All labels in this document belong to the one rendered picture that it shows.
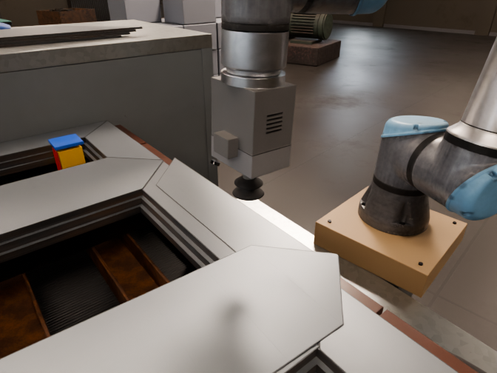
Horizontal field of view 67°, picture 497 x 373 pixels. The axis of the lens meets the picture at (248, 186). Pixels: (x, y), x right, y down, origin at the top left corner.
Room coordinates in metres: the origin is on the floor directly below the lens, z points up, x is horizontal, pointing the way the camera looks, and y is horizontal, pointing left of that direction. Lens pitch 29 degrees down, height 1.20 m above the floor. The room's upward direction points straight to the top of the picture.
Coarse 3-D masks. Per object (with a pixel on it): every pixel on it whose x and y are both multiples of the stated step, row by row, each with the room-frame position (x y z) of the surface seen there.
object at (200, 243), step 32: (0, 160) 0.76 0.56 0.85; (32, 160) 0.79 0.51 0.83; (96, 160) 0.80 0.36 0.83; (160, 192) 0.60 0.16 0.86; (64, 224) 0.52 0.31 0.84; (96, 224) 0.55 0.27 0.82; (160, 224) 0.54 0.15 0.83; (192, 224) 0.50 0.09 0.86; (0, 256) 0.45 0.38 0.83; (192, 256) 0.45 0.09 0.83; (224, 256) 0.42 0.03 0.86; (320, 352) 0.26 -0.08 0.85
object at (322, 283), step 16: (272, 256) 0.42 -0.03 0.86; (288, 256) 0.42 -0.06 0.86; (304, 256) 0.42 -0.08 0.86; (288, 272) 0.38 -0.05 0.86; (304, 272) 0.38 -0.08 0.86; (320, 272) 0.38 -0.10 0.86; (336, 272) 0.38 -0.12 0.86; (304, 288) 0.36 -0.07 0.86; (320, 288) 0.36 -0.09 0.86; (336, 288) 0.36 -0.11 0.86; (320, 304) 0.33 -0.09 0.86; (336, 304) 0.33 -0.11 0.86
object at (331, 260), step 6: (312, 252) 0.43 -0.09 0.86; (318, 252) 0.43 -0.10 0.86; (324, 252) 0.43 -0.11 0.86; (318, 258) 0.41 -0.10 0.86; (324, 258) 0.41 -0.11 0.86; (330, 258) 0.41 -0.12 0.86; (336, 258) 0.41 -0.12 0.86; (330, 264) 0.40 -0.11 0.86; (336, 264) 0.40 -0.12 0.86; (336, 270) 0.39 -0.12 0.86
